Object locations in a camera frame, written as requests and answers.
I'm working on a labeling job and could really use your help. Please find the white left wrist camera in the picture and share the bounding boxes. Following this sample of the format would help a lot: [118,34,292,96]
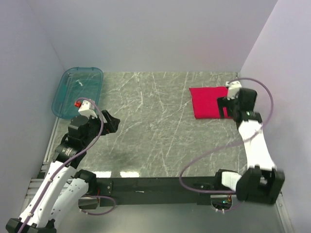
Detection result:
[74,100,97,118]

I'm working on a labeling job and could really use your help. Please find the red t shirt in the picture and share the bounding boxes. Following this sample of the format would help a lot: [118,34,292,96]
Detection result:
[189,86,231,119]

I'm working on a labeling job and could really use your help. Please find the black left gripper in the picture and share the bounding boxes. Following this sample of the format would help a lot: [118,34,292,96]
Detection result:
[83,109,120,146]

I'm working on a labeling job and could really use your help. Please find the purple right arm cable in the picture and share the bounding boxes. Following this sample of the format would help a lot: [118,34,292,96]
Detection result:
[179,77,274,212]

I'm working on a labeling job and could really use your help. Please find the teal transparent plastic bin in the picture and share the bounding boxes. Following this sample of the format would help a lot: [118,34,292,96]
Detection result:
[52,67,104,119]

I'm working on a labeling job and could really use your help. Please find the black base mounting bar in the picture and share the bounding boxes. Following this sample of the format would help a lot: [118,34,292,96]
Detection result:
[77,176,240,210]

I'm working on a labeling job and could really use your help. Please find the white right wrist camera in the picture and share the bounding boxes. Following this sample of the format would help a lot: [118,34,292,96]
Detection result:
[225,81,242,100]

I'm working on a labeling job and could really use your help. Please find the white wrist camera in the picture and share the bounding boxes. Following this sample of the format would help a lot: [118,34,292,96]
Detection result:
[74,100,97,118]
[225,81,242,100]

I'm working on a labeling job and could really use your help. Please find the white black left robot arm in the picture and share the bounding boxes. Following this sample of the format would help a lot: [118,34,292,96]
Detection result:
[6,110,120,233]

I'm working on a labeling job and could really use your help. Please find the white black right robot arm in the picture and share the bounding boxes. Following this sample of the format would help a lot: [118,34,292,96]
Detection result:
[213,88,285,205]

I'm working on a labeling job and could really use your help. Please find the aluminium frame rail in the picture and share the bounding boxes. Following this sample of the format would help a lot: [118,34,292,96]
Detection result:
[21,117,60,211]

